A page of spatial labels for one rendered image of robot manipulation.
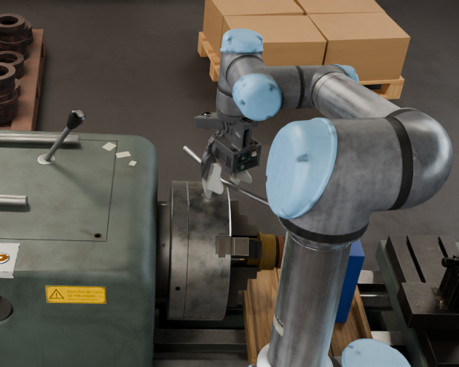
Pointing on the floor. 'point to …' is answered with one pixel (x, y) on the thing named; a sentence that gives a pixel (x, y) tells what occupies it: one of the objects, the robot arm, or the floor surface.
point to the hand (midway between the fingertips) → (220, 188)
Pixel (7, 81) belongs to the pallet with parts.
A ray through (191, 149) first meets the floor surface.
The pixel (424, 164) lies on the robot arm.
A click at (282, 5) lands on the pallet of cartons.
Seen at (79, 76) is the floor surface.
